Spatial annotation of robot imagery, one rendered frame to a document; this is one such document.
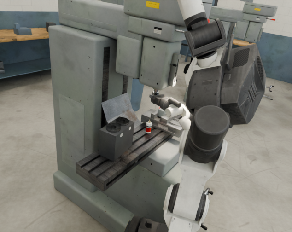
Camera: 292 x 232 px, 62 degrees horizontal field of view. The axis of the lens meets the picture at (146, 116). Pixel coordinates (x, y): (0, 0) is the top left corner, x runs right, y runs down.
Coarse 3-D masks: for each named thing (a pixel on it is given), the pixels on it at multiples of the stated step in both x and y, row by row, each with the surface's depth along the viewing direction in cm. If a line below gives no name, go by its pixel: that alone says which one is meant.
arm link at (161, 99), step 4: (152, 96) 165; (156, 96) 165; (160, 96) 166; (164, 96) 167; (152, 100) 164; (156, 100) 164; (160, 100) 162; (164, 100) 158; (156, 104) 165; (160, 104) 160
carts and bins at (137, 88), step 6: (138, 78) 383; (132, 84) 386; (138, 84) 390; (132, 90) 392; (138, 90) 396; (132, 96) 398; (138, 96) 403; (132, 102) 404; (138, 102) 411; (132, 108) 410; (138, 108) 420
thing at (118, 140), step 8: (120, 120) 155; (128, 120) 155; (104, 128) 145; (112, 128) 144; (120, 128) 146; (128, 128) 152; (104, 136) 144; (112, 136) 141; (120, 136) 145; (128, 136) 156; (104, 144) 146; (112, 144) 143; (120, 144) 148; (128, 144) 160; (104, 152) 149; (112, 152) 146; (120, 152) 152; (112, 160) 148
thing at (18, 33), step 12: (48, 24) 473; (0, 36) 409; (12, 36) 419; (24, 36) 430; (36, 36) 441; (48, 36) 459; (36, 60) 525; (48, 60) 535; (0, 72) 432; (12, 72) 447; (24, 72) 454
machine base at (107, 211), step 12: (60, 180) 230; (72, 180) 229; (72, 192) 224; (84, 192) 218; (96, 192) 220; (84, 204) 219; (96, 204) 209; (108, 204) 209; (96, 216) 213; (108, 216) 202; (120, 216) 200; (132, 216) 201; (108, 228) 208; (120, 228) 197
